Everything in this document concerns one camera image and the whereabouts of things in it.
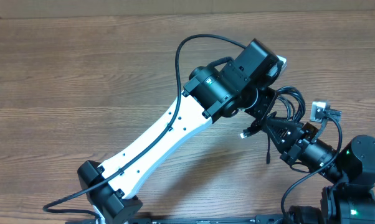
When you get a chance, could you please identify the black cable bundle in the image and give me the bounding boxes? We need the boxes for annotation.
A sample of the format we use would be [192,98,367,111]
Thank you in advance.
[239,86,306,165]

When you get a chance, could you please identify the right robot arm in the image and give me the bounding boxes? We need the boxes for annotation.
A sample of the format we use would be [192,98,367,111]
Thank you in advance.
[262,118,375,223]

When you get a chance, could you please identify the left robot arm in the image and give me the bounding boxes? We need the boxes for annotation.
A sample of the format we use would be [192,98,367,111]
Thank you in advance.
[77,39,287,223]

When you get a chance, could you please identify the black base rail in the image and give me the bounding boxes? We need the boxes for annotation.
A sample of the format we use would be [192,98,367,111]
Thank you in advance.
[65,213,283,224]

